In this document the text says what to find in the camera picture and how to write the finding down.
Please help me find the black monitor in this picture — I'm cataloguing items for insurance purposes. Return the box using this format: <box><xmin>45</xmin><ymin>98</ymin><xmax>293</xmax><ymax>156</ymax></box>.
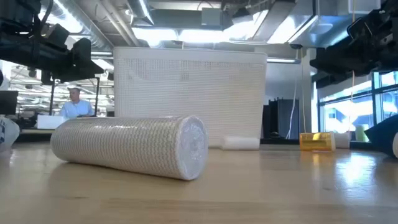
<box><xmin>0</xmin><ymin>90</ymin><xmax>19</xmax><ymax>115</ymax></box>

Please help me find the blue cloth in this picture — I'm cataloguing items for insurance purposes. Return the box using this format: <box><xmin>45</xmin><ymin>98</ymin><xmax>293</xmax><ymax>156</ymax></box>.
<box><xmin>363</xmin><ymin>114</ymin><xmax>398</xmax><ymax>159</ymax></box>

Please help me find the pale green cylinder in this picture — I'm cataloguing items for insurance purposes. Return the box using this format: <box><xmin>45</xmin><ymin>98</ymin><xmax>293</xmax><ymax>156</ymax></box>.
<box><xmin>355</xmin><ymin>124</ymin><xmax>369</xmax><ymax>142</ymax></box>

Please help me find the white hanging cable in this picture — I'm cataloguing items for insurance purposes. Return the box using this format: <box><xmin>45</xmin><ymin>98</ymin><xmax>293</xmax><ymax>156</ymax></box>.
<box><xmin>285</xmin><ymin>80</ymin><xmax>299</xmax><ymax>140</ymax></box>

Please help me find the small white gauze roll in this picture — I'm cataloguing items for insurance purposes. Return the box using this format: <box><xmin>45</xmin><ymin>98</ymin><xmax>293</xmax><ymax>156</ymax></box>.
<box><xmin>221</xmin><ymin>136</ymin><xmax>261</xmax><ymax>151</ymax></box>

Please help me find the black cabinet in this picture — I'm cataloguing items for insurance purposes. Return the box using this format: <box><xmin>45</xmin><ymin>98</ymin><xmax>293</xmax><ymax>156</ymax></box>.
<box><xmin>262</xmin><ymin>98</ymin><xmax>301</xmax><ymax>141</ymax></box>

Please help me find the short beige bandage roll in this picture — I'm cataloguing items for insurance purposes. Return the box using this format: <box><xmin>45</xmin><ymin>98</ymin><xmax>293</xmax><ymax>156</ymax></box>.
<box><xmin>334</xmin><ymin>133</ymin><xmax>351</xmax><ymax>149</ymax></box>

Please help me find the person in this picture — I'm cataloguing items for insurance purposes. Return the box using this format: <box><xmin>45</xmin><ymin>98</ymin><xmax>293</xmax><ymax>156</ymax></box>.
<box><xmin>58</xmin><ymin>87</ymin><xmax>96</xmax><ymax>119</ymax></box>

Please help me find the white printed pouch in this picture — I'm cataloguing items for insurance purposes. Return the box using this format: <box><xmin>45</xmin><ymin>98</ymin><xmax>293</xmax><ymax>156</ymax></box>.
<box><xmin>0</xmin><ymin>115</ymin><xmax>21</xmax><ymax>153</ymax></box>

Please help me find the orange pill bottle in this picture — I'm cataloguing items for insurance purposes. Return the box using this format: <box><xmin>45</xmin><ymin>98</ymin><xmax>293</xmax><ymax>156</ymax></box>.
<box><xmin>298</xmin><ymin>131</ymin><xmax>336</xmax><ymax>152</ymax></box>

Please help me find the black metal stand frame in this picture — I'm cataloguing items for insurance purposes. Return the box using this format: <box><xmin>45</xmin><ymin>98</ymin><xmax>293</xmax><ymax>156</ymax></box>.
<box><xmin>48</xmin><ymin>77</ymin><xmax>101</xmax><ymax>116</ymax></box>

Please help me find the white perforated plastic basket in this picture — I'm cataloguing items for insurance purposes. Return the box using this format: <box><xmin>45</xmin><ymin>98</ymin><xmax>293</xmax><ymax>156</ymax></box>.
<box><xmin>113</xmin><ymin>46</ymin><xmax>268</xmax><ymax>149</ymax></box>

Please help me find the silver ceiling duct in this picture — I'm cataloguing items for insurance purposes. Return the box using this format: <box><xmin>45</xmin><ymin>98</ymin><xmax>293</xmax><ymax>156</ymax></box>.
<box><xmin>40</xmin><ymin>0</ymin><xmax>114</xmax><ymax>52</ymax></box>

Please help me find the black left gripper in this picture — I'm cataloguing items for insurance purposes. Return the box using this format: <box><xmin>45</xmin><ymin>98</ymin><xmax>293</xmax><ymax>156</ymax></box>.
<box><xmin>0</xmin><ymin>24</ymin><xmax>104</xmax><ymax>83</ymax></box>

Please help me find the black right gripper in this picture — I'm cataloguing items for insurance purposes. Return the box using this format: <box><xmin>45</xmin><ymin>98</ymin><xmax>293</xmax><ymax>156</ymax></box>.
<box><xmin>310</xmin><ymin>0</ymin><xmax>398</xmax><ymax>90</ymax></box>

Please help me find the white box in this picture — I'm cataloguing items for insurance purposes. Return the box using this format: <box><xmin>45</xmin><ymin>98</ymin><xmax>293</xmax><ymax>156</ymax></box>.
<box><xmin>36</xmin><ymin>114</ymin><xmax>68</xmax><ymax>130</ymax></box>

